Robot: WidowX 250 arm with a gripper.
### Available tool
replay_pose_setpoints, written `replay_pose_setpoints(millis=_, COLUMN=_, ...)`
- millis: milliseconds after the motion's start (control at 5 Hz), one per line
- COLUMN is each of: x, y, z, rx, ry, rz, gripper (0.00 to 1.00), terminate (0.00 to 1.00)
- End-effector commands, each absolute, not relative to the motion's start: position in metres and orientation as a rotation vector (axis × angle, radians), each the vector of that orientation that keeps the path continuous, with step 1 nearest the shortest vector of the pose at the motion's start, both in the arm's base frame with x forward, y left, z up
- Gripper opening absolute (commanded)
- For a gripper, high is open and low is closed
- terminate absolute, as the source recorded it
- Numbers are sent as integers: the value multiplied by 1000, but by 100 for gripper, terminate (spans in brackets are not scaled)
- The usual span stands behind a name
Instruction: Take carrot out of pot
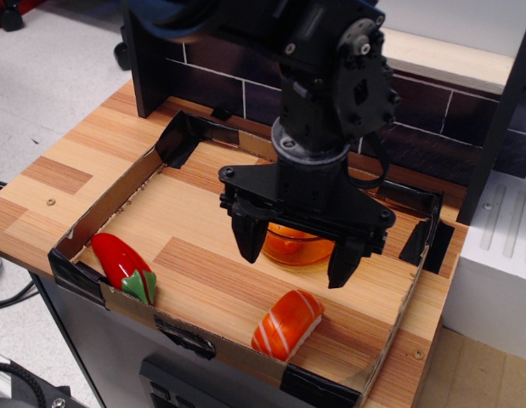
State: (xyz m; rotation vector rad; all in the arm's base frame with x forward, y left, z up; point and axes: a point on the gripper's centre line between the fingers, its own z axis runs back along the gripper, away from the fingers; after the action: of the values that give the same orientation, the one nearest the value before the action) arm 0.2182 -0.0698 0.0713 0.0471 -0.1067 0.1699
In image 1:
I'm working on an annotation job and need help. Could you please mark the black cables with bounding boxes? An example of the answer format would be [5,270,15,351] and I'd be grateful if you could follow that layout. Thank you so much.
[0,178,38,311]

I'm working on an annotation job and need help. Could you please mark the dark tile backsplash panel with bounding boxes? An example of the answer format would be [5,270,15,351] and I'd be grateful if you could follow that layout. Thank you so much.
[126,8,526,188]

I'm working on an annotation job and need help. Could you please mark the aluminium frame with bracket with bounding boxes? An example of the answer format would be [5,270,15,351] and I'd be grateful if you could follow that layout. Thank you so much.
[0,354,85,408]

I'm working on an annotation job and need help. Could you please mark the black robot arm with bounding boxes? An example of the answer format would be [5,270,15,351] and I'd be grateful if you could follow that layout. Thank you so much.
[126,1,399,288]

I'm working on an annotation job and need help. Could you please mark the salmon nigiri sushi toy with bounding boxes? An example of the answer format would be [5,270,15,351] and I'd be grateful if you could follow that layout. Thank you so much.
[251,289,325,362]

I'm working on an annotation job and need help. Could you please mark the black vertical post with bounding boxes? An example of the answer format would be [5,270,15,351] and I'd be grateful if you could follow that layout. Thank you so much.
[456,29,526,226]

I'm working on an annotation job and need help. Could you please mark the white grooved appliance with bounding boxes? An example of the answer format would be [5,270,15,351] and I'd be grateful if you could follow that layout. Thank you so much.
[443,172,526,360]

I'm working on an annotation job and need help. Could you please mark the red toy chili pepper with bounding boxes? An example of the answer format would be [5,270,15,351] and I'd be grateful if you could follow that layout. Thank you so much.
[91,233,157,306]

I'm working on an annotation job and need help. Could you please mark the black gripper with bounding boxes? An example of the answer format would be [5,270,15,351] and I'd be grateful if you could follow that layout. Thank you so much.
[218,157,396,289]

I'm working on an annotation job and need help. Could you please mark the orange toy carrot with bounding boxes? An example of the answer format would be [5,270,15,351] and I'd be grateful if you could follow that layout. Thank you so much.
[265,223,318,255]

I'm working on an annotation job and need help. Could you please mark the black chair caster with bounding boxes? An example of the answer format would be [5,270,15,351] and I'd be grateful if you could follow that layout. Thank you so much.
[113,25,131,71]

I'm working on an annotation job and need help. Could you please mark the orange transparent plastic pot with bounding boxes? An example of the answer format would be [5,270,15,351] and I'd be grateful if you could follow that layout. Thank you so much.
[263,235,335,266]

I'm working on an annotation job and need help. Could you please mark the cardboard fence with black tape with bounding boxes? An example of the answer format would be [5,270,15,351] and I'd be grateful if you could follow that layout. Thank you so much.
[49,112,463,407]

